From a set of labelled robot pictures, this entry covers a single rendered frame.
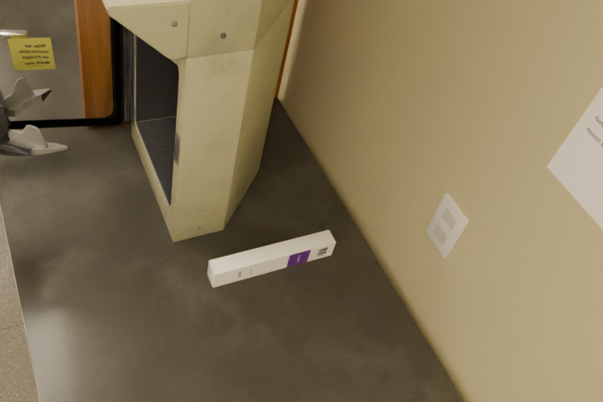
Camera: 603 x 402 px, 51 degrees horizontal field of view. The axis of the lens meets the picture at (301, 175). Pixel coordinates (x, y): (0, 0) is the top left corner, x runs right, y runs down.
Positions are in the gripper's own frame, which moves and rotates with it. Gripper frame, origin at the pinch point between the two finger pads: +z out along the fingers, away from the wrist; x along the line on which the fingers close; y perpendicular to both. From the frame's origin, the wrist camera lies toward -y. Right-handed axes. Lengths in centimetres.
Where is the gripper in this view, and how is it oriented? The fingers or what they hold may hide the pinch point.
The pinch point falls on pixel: (60, 120)
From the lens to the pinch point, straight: 118.8
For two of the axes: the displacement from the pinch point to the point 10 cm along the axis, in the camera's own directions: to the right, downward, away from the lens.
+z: 8.9, -1.8, 4.2
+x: -4.1, -7.2, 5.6
